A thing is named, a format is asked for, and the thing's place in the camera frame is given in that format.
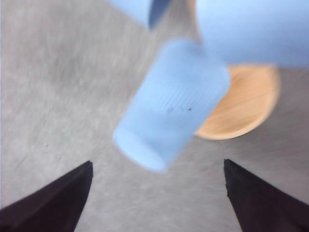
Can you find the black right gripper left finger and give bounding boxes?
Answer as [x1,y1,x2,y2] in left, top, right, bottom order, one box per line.
[0,160,94,232]

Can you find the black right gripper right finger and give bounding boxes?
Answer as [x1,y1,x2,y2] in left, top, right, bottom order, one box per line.
[224,159,309,232]

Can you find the blue ribbed cup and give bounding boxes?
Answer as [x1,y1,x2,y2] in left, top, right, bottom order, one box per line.
[107,0,173,31]
[113,40,230,173]
[196,0,309,69]

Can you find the wooden mug tree stand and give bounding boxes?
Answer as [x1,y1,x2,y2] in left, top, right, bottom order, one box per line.
[196,64,280,140]

